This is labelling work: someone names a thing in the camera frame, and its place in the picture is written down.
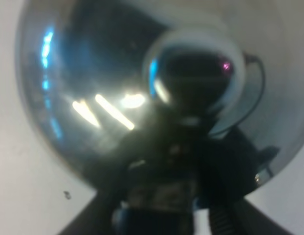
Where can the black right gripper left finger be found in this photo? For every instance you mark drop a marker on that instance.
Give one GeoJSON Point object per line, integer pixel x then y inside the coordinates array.
{"type": "Point", "coordinates": [96, 218]}

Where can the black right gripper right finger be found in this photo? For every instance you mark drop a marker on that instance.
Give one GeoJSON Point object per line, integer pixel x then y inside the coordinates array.
{"type": "Point", "coordinates": [239, 217]}

